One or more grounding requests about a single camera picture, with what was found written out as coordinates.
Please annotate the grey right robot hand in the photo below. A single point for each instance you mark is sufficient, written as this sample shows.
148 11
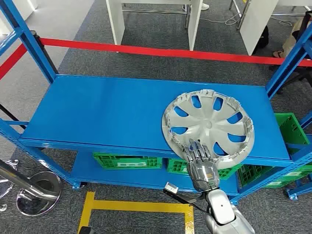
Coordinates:
203 176

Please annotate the silver wheel hubcap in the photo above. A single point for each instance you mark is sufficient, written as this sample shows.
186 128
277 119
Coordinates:
207 124

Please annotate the blue metal shelf rack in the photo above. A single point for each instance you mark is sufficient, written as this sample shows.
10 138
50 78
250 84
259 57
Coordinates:
109 109

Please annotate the red barrier belt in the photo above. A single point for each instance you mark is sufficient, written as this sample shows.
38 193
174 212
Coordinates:
146 50
12 61

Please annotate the white desk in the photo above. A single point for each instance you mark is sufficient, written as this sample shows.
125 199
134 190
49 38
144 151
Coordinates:
114 22
255 25

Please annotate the person's foot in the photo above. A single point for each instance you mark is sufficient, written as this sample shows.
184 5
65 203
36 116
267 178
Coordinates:
205 6

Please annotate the person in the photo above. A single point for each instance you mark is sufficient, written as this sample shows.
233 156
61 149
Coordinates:
291 42

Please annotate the chrome stanchion base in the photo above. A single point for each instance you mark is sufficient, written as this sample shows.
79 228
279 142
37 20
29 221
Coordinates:
6 192
38 193

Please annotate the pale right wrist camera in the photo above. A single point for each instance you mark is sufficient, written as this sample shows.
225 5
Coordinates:
171 187

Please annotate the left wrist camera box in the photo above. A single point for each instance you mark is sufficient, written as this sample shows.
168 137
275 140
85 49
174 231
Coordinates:
85 230

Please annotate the black stanchion post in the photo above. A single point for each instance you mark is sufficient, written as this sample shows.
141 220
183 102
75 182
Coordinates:
13 117
44 53

